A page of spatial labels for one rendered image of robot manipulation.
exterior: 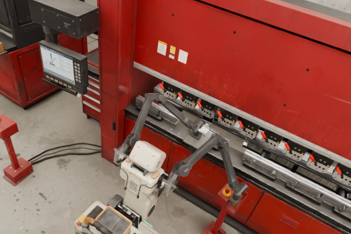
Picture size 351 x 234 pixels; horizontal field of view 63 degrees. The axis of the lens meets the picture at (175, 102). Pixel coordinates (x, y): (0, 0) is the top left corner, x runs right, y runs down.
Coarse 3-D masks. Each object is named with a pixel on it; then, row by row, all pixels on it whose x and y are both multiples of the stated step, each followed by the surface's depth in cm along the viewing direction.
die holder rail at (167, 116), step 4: (140, 96) 302; (136, 100) 301; (140, 100) 297; (136, 104) 304; (140, 104) 301; (152, 104) 294; (156, 104) 295; (152, 108) 294; (156, 108) 291; (160, 108) 292; (164, 108) 292; (156, 112) 294; (160, 112) 299; (164, 112) 288; (168, 112) 288; (164, 116) 291; (168, 116) 288; (172, 116) 285; (168, 120) 291; (172, 120) 288; (176, 120) 290
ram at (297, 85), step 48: (144, 0) 233; (192, 0) 211; (144, 48) 258; (192, 48) 232; (240, 48) 210; (288, 48) 193; (336, 48) 181; (240, 96) 231; (288, 96) 210; (336, 96) 192; (336, 144) 209
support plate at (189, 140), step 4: (208, 132) 270; (188, 136) 261; (204, 136) 265; (208, 136) 265; (184, 140) 257; (188, 140) 258; (192, 140) 259; (196, 140) 259; (200, 140) 260; (204, 140) 261; (192, 144) 255; (196, 144) 255; (200, 144) 256; (196, 148) 253
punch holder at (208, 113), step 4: (204, 100) 252; (204, 104) 254; (208, 104) 252; (212, 104) 250; (200, 108) 259; (208, 108) 254; (212, 108) 252; (216, 108) 254; (200, 112) 261; (204, 112) 259; (208, 112) 256; (212, 112) 254; (208, 116) 258; (212, 116) 256
